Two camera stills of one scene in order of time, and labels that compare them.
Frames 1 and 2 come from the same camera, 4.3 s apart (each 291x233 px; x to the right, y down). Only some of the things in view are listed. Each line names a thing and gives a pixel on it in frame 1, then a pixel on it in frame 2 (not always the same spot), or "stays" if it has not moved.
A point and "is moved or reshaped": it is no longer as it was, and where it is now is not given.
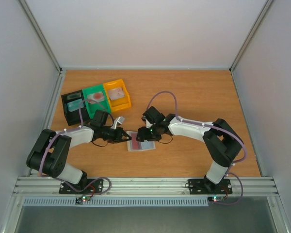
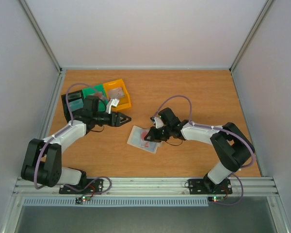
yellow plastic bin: (120, 104) stays
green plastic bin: (103, 105) stays
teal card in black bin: (74, 105) stays
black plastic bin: (71, 103) stays
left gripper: (118, 137) to (118, 120)
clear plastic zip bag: (134, 144) is moved or reshaped
